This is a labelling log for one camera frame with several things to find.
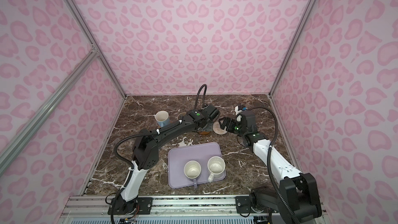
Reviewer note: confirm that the white mug grey handle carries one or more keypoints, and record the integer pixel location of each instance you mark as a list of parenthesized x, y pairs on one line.
[(192, 170)]

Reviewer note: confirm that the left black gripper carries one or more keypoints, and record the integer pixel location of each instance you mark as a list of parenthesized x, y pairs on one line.
[(210, 127)]

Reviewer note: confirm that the brown round wooden coaster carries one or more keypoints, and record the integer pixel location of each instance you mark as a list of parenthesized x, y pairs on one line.
[(204, 132)]

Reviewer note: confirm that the lavender rectangular tray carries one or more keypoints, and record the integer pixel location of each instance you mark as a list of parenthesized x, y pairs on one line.
[(179, 157)]

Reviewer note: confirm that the left diagonal aluminium beam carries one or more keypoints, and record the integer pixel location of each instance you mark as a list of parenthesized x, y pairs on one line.
[(20, 141)]

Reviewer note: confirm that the white cream mug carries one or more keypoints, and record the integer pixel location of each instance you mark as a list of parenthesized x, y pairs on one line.
[(216, 167)]

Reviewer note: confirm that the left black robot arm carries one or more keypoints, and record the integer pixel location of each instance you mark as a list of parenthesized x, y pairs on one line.
[(148, 143)]

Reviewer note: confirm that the left rear aluminium post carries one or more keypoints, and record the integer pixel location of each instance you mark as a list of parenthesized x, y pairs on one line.
[(83, 25)]

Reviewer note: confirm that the multicolour zigzag woven coaster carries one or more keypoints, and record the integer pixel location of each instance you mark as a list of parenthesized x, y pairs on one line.
[(217, 129)]

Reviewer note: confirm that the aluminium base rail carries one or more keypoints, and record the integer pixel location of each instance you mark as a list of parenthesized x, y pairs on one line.
[(188, 209)]

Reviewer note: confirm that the light blue mug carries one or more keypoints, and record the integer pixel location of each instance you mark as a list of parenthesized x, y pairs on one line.
[(162, 118)]

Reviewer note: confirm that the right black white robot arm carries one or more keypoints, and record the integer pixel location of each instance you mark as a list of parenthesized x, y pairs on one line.
[(294, 195)]

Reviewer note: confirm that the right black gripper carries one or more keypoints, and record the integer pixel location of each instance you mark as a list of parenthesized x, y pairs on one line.
[(232, 122)]

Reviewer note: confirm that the aluminium corner frame post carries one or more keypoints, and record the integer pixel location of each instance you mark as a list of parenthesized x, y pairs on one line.
[(299, 30)]

